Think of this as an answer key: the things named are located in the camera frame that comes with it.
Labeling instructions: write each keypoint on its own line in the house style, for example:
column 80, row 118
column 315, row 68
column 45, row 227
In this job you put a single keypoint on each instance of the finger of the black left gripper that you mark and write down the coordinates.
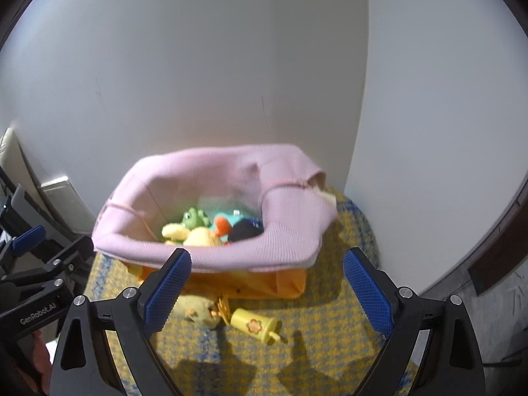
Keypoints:
column 20, row 245
column 72, row 264

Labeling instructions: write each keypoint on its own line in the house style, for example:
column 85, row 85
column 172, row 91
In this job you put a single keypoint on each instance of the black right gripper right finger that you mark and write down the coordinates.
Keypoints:
column 451, row 363

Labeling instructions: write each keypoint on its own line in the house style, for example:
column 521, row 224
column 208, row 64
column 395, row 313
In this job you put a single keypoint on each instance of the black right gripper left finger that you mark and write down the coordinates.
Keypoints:
column 83, row 361

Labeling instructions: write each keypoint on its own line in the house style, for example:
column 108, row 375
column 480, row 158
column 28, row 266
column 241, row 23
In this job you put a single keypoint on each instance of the yellow duck plush toy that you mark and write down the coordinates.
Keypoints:
column 175, row 233

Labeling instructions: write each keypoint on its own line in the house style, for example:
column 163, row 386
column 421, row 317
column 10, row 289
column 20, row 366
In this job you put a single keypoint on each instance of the green frog toy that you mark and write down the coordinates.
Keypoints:
column 194, row 218

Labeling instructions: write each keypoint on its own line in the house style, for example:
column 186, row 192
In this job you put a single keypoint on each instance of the green ball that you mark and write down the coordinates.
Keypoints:
column 245, row 229

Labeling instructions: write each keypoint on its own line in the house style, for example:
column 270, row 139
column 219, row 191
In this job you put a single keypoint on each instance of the yellow toy cup with flower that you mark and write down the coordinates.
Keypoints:
column 262, row 328

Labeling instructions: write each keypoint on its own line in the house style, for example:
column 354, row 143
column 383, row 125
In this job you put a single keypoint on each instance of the pale green hippo plush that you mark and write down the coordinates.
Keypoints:
column 199, row 310

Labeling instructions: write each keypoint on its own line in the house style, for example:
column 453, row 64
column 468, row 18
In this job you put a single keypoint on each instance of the teal star plush cushion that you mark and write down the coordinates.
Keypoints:
column 223, row 222

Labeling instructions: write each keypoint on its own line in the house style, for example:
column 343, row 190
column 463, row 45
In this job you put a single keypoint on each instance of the person's left hand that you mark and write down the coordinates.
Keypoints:
column 41, row 359

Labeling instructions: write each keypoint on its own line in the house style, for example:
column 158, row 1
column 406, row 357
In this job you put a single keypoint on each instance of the yellow blue woven stool cover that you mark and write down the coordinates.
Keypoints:
column 328, row 343

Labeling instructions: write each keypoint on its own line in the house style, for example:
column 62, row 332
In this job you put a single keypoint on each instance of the orange plastic comb toy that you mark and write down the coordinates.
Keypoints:
column 223, row 309

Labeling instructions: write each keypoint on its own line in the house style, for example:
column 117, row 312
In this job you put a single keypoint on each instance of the orange fabric storage bin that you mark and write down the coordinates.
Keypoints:
column 284, row 284

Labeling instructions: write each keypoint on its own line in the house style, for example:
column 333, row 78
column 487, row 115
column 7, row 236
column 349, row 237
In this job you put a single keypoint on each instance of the pink knitted cloth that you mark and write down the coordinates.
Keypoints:
column 278, row 184

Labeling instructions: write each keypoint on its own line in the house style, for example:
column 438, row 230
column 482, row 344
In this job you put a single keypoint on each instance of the grey wall panel box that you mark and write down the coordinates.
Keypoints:
column 67, row 205

